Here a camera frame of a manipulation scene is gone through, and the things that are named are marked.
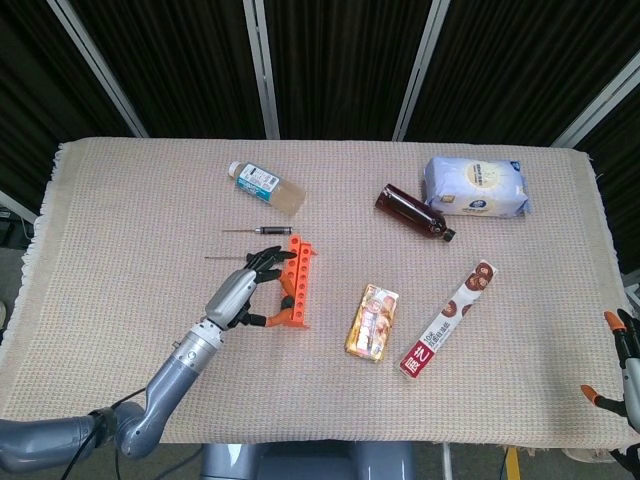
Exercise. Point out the white desk frame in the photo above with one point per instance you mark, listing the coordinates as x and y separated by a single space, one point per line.
17 206

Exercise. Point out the blue white tissue pack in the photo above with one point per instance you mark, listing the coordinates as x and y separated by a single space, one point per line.
475 185

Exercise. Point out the white partition frame post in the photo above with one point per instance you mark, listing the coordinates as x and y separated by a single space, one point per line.
97 67
600 107
420 70
262 70

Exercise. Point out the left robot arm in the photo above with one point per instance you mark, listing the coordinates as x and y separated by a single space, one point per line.
170 380

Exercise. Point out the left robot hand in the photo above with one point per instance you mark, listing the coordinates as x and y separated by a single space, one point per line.
232 297

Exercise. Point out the black metal precision screwdriver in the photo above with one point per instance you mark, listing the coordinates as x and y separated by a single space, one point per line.
275 230

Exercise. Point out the brown tea bottle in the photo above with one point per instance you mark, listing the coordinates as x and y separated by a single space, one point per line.
412 210

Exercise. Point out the beige woven tablecloth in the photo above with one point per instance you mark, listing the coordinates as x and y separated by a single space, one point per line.
350 410

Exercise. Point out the long green-black screwdriver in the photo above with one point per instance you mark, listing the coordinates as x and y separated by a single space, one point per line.
225 258

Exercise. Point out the clear bottle blue label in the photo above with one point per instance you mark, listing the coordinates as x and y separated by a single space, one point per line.
260 182

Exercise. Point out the orange tool rack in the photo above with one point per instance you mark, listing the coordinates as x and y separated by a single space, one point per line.
302 285

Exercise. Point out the long white red box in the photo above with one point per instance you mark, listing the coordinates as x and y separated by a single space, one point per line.
450 320

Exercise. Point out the yellow food packet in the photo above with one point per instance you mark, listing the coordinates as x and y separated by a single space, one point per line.
372 325

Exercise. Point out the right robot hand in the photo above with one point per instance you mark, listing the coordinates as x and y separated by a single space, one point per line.
631 380

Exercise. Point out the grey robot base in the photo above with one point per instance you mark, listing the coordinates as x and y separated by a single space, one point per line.
300 462

